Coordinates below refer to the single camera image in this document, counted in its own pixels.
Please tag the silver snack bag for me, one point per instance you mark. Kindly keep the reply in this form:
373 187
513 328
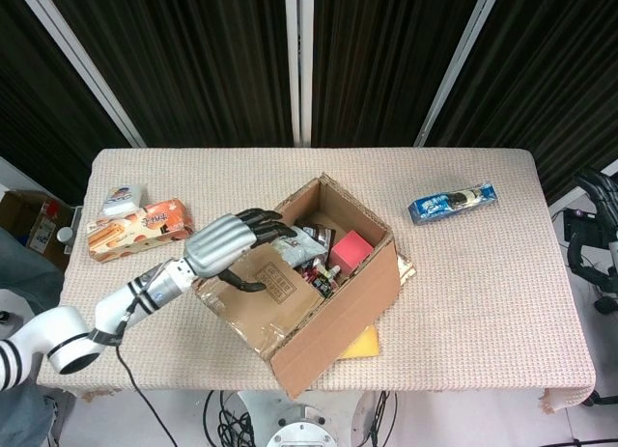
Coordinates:
297 251

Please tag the blue cookie pack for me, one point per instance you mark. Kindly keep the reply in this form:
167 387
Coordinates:
449 204

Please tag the orange biscuit box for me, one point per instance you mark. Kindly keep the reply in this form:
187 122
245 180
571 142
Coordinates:
145 230

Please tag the pink box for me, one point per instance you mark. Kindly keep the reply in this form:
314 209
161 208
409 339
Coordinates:
350 251

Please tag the white tissue pack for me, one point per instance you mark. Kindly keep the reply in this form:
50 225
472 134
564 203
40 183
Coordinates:
123 198

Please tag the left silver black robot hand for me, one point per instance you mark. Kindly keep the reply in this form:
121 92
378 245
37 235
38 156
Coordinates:
217 244

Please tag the white frame post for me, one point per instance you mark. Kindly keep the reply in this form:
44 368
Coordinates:
298 56
458 56
82 56

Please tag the small dark snack sachet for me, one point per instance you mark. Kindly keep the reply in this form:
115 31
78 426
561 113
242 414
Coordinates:
322 283

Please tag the dark brown snack packet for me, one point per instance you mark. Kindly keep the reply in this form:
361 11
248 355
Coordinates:
321 234

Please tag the gold foil snack packet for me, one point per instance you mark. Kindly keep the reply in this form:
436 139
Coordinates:
407 269

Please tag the cardboard box on floor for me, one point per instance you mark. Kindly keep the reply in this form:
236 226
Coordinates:
29 215

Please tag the yellow sponge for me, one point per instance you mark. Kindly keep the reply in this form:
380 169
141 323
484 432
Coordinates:
364 345

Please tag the beige waffle tablecloth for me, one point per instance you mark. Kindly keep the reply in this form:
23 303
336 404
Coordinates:
483 297

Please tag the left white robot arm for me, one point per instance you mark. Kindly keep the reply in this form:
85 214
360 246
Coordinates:
67 331

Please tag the black equipment stand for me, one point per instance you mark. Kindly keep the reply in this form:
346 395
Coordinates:
594 225

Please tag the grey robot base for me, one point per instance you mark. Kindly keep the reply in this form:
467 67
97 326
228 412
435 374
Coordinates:
299 432

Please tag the black pleated curtain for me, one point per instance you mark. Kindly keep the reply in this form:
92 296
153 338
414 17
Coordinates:
555 80
193 56
376 56
29 80

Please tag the brown cardboard box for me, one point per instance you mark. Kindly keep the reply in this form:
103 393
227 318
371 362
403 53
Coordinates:
333 341

